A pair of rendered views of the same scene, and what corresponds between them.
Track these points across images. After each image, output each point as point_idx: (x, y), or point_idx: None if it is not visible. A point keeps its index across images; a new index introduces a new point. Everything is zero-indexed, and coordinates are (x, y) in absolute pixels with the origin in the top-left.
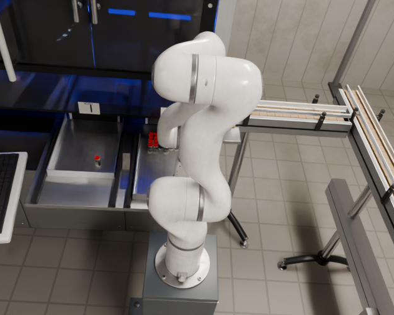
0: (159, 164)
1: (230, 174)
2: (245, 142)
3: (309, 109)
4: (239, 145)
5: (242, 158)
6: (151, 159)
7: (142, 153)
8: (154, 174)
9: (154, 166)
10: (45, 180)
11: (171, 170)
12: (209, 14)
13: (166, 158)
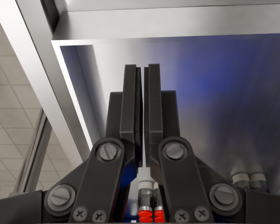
0: (237, 149)
1: None
2: (23, 169)
3: None
4: (38, 159)
5: (33, 131)
6: (261, 159)
7: None
8: (267, 120)
9: (257, 143)
10: None
11: (198, 134)
12: None
13: (208, 165)
